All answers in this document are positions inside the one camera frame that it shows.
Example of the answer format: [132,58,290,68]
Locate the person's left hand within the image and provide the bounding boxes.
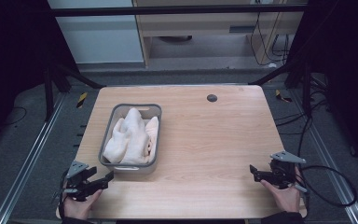
[62,188,103,221]

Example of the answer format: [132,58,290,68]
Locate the black diagonal frame brace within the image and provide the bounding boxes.
[247,59,306,87]
[53,61,106,91]

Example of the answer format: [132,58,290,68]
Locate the black curtain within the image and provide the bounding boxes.
[285,0,358,175]
[0,0,79,153]

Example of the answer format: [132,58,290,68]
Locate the yellow black hazard tape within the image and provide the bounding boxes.
[76,91,89,109]
[274,89,294,104]

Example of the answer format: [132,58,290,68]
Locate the pale pink cloth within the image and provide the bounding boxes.
[143,115,160,163]

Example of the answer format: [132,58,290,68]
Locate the white cloth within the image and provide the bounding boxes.
[102,106,152,165]

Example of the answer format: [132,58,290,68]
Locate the light wooden desk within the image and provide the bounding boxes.
[131,0,310,68]

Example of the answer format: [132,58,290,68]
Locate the black floor cables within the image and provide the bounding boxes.
[274,74,337,158]

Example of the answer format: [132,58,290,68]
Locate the black frame post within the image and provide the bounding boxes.
[42,63,56,123]

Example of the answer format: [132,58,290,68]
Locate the white cabinet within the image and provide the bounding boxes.
[47,0,145,65]

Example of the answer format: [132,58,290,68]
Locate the black hanging cables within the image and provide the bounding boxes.
[249,11,291,67]

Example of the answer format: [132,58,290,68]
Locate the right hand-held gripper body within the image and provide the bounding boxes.
[268,150,308,193]

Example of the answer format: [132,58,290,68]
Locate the person's right hand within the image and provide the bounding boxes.
[259,167,304,215]

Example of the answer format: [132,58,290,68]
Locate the aluminium floor rail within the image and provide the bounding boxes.
[0,91,69,224]
[291,89,358,224]

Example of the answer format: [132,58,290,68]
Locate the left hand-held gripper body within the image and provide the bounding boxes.
[62,160,104,203]

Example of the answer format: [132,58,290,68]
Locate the grey plastic basket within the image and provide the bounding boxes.
[97,103,163,175]

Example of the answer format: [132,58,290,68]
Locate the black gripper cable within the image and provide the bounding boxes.
[294,163,358,208]
[57,167,73,219]

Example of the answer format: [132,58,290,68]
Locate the black frame crossbar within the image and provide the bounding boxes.
[49,4,308,18]

